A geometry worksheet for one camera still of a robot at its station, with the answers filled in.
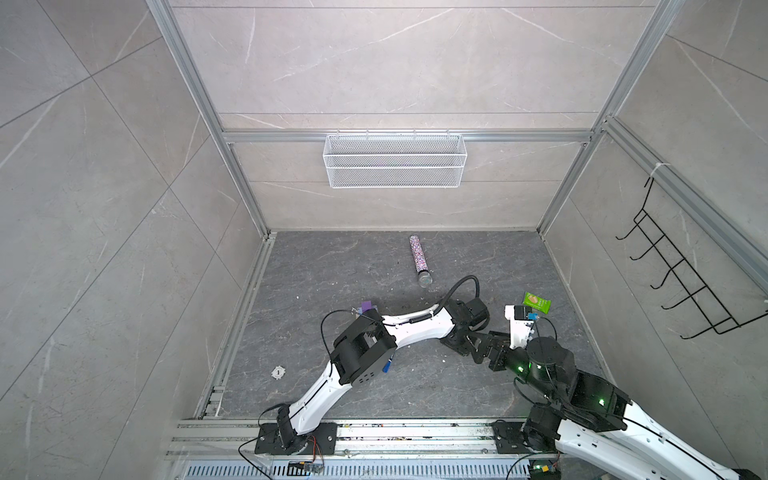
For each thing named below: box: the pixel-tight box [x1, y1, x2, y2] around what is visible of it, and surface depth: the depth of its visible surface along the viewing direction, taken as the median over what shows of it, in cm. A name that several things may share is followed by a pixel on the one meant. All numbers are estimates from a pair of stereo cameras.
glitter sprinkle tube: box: [409, 234, 433, 288], surface depth 108 cm
